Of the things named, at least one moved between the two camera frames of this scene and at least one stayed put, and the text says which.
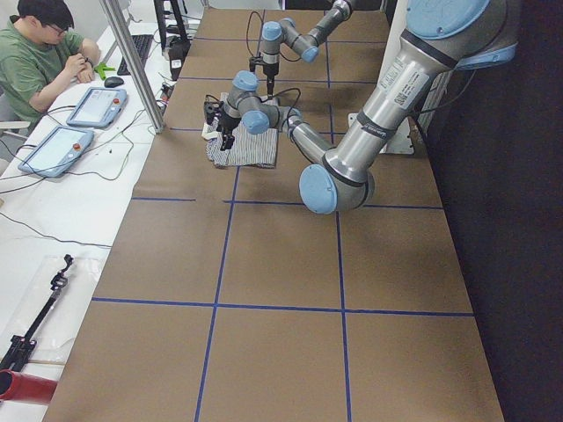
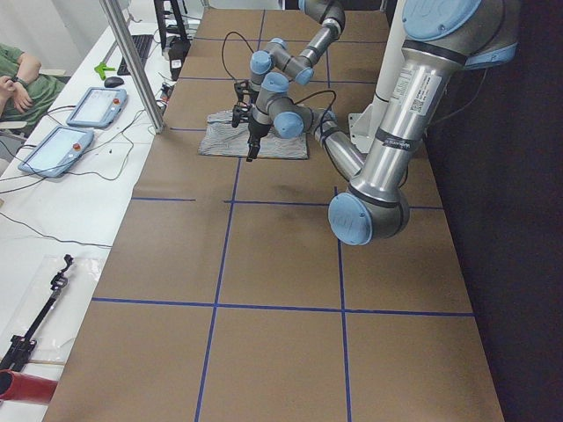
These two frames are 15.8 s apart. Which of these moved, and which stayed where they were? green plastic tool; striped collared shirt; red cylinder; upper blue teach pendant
Moved: striped collared shirt
Stayed: green plastic tool; red cylinder; upper blue teach pendant
